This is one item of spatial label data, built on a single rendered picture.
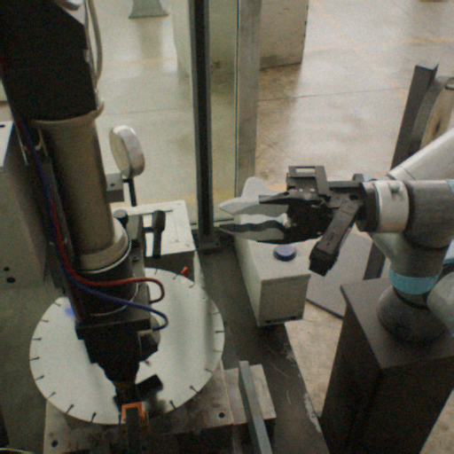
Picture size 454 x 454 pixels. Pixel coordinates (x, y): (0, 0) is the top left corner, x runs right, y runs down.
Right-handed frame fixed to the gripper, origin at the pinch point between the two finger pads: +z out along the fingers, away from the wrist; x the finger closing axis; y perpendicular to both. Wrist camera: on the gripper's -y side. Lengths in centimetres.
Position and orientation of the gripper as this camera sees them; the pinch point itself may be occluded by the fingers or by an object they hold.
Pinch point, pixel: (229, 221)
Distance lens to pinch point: 73.0
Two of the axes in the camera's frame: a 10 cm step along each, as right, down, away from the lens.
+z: -10.0, 0.2, -0.3
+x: 0.1, -6.3, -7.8
